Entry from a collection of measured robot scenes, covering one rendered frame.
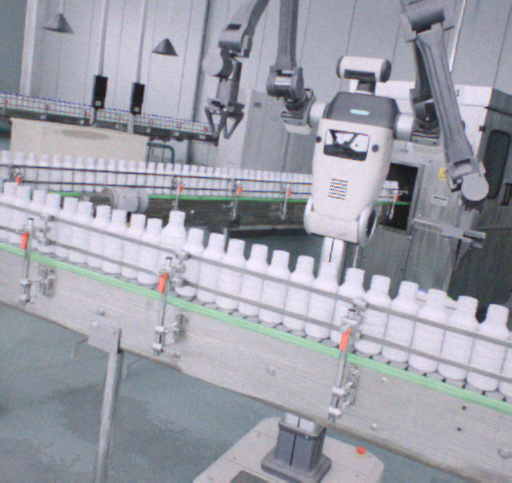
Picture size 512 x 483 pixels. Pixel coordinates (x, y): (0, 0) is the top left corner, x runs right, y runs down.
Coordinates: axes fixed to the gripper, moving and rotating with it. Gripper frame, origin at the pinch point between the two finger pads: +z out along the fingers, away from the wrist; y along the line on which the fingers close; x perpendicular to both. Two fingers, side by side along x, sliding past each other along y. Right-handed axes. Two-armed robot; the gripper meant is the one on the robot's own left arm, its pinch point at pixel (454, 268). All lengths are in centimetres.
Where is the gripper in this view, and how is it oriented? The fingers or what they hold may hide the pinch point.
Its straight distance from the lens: 144.7
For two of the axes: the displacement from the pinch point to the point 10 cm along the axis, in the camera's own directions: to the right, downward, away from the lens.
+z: -2.9, 9.4, -1.5
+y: 8.8, 2.1, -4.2
